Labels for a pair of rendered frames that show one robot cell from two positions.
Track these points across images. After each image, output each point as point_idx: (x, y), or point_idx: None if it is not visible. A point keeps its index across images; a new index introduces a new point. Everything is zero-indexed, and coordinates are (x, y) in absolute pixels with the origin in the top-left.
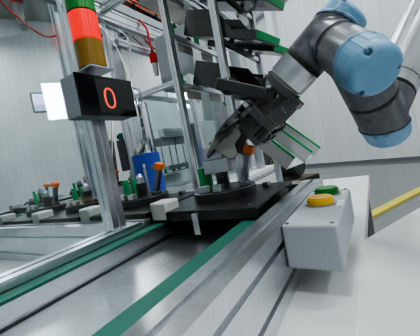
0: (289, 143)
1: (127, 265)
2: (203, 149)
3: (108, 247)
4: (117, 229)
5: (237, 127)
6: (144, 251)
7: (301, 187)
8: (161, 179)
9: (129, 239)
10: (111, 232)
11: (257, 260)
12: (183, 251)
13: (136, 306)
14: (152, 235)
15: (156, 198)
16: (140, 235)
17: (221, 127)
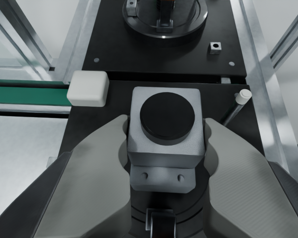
0: None
1: (6, 123)
2: (132, 93)
3: None
4: (32, 72)
5: (219, 224)
6: (46, 114)
7: None
8: (170, 13)
9: (18, 101)
10: (25, 72)
11: None
12: (28, 170)
13: None
14: (57, 108)
15: (149, 38)
16: (35, 103)
17: (20, 198)
